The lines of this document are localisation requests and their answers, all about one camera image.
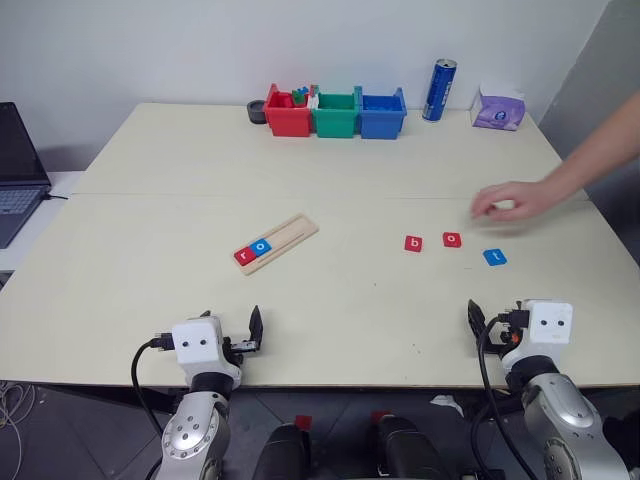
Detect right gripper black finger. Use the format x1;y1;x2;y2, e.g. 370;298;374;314
467;298;489;347

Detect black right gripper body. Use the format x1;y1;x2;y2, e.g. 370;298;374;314
483;307;530;359

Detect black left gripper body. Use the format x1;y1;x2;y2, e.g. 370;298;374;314
222;335;262;371

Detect wooden letter tray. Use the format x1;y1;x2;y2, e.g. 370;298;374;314
232;212;320;278

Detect person's bare hand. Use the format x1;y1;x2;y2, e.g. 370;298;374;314
469;180;554;224

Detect white crumpled paper scrap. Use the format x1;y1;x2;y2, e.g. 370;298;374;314
430;394;466;417

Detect dark rounded shape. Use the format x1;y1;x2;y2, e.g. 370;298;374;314
374;414;452;480
249;423;312;480

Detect white side table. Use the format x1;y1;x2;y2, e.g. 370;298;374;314
0;169;90;275

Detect purple tissue box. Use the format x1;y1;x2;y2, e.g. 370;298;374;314
470;82;528;133

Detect black round bowl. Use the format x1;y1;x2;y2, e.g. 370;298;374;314
246;99;270;125

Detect red plastic bin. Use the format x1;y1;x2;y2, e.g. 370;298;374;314
263;83;315;138

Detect green plastic bin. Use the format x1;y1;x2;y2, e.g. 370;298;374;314
310;85;362;140

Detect blue plastic bin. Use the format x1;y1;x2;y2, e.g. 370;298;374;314
358;87;408;141

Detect tall blue drink can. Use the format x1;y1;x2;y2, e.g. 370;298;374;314
421;57;459;124

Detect dark grey laptop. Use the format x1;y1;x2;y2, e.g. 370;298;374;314
0;102;53;250

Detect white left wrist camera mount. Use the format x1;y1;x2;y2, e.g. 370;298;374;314
171;315;242;389

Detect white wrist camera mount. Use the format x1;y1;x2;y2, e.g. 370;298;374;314
501;298;575;372
171;315;242;389

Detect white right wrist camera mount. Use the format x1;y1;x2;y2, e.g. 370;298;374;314
501;298;575;372

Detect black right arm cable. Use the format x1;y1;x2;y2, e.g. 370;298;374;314
472;314;539;480

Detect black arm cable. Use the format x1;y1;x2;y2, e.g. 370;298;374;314
472;314;539;480
130;337;174;480

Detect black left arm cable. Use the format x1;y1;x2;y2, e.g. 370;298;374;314
130;337;174;480

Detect white floor cables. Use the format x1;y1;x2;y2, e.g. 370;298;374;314
0;381;37;480

